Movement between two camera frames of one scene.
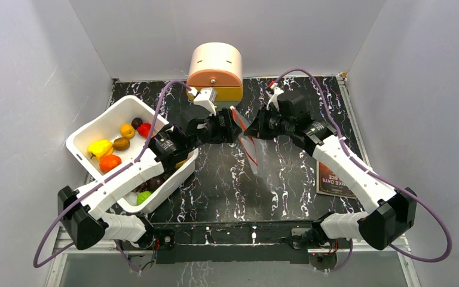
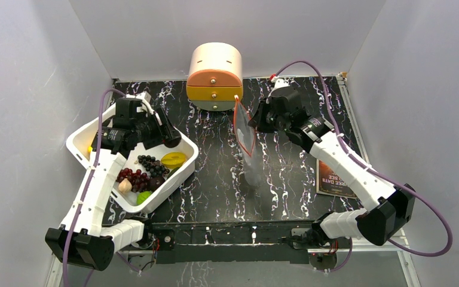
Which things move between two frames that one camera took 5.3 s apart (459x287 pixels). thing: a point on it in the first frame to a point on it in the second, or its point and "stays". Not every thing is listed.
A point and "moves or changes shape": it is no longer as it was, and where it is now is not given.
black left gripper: x=226 y=134 to x=165 y=133
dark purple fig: x=155 y=182 stays
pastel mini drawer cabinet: x=217 y=65 stays
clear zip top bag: x=253 y=150 moves or changes shape
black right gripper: x=259 y=127 to x=264 y=117
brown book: x=328 y=182 stays
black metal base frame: x=233 y=241 stays
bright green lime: x=142 y=196 stays
